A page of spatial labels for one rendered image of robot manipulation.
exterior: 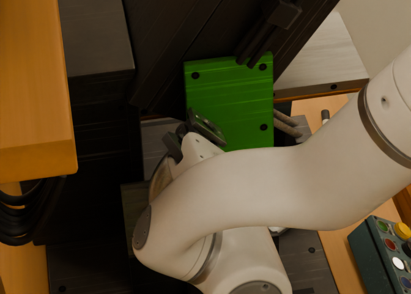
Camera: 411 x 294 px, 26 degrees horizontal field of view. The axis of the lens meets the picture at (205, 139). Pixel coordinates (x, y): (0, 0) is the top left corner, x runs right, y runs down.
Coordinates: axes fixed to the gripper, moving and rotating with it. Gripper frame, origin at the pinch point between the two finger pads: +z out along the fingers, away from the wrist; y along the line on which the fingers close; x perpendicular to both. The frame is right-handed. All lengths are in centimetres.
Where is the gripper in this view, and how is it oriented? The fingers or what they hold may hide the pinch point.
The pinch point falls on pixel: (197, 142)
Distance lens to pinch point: 113.7
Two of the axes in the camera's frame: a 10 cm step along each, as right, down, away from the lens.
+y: -7.3, -5.1, -4.6
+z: -1.8, -5.0, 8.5
